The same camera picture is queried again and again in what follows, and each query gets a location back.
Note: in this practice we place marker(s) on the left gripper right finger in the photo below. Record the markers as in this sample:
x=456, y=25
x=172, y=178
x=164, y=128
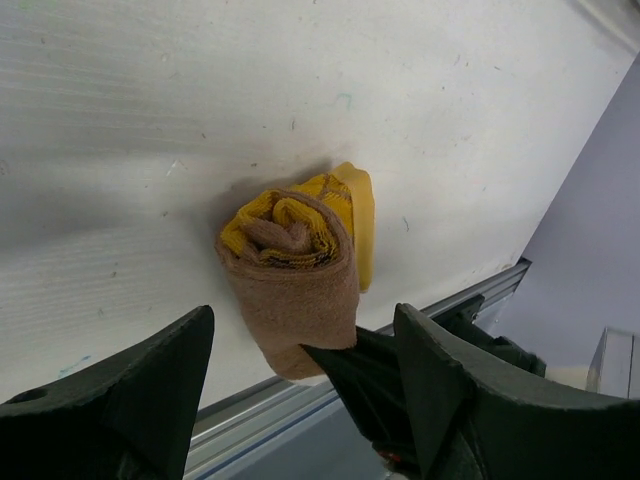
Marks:
x=475, y=416

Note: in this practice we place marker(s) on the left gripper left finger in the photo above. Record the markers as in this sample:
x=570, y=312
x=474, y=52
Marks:
x=129, y=416

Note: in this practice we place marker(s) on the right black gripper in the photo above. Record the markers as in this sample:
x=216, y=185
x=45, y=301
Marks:
x=411, y=399

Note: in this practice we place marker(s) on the yellow brown towel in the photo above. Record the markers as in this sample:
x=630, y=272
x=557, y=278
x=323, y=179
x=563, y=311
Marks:
x=297, y=259

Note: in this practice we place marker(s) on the aluminium mounting rail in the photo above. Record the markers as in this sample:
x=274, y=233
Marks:
x=229, y=441

